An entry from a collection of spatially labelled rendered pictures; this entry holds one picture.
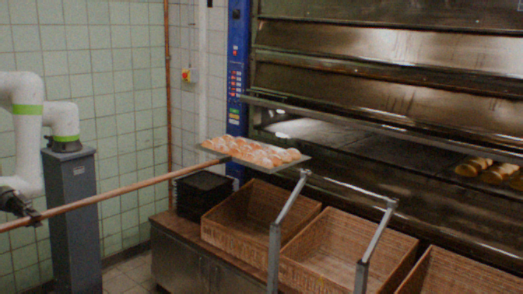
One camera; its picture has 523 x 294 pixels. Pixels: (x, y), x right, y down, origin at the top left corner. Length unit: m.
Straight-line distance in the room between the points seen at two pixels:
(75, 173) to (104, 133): 0.89
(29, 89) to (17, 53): 0.96
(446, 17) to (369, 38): 0.39
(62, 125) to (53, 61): 0.74
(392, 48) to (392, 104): 0.28
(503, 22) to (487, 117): 0.40
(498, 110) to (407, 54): 0.48
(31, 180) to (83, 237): 0.65
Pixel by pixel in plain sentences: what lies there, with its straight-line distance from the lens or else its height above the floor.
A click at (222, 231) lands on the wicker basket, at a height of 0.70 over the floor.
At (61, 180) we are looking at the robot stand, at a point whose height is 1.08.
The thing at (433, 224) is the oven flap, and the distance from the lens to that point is 2.49.
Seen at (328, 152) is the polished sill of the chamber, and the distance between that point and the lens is 2.70.
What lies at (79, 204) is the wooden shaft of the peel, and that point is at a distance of 1.95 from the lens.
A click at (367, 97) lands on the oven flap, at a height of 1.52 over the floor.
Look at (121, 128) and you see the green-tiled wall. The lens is 3.49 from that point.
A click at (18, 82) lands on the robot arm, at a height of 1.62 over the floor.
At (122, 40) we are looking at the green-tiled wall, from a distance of 3.40.
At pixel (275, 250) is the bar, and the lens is 2.32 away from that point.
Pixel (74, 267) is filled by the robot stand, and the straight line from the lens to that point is 2.79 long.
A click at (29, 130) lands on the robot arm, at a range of 2.18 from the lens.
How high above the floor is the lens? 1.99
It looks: 17 degrees down
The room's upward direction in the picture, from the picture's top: 2 degrees clockwise
